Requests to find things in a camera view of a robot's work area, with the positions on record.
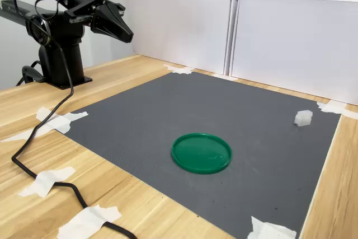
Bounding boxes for small white plastic terminal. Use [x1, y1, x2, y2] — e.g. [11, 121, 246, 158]
[293, 109, 313, 127]

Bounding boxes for round green lid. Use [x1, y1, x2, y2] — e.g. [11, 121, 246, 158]
[171, 132, 233, 175]

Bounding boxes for white tape piece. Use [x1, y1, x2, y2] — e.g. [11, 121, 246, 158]
[246, 215, 297, 239]
[316, 100, 358, 119]
[163, 64, 195, 75]

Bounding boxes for white tape crossed strips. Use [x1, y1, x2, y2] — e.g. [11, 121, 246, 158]
[0, 106, 89, 143]

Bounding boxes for dark grey mat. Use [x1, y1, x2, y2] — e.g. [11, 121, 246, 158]
[57, 71, 342, 239]

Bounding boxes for black base power cable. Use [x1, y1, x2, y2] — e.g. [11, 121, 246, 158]
[15, 59, 45, 87]

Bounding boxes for long black camera cable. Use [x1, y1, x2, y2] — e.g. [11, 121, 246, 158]
[11, 0, 138, 239]

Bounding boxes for white tape over cable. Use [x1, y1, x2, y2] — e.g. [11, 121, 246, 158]
[17, 166, 76, 198]
[57, 204, 123, 239]

